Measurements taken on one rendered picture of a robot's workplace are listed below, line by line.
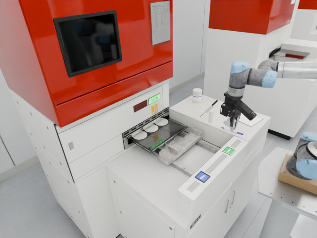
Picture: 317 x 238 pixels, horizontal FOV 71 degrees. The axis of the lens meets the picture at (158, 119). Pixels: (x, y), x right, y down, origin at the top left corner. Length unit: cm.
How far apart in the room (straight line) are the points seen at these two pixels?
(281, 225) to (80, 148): 130
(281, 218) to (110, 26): 145
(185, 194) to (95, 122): 61
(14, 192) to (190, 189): 209
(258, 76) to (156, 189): 76
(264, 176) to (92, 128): 101
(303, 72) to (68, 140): 114
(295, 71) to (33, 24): 108
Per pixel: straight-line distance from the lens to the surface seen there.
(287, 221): 167
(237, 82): 108
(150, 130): 156
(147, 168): 139
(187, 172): 132
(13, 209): 265
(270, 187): 139
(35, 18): 99
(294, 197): 139
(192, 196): 107
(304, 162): 119
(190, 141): 149
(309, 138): 131
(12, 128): 278
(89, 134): 128
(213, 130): 151
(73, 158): 130
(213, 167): 121
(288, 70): 117
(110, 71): 117
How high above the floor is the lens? 179
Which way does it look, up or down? 32 degrees down
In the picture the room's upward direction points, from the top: 3 degrees counter-clockwise
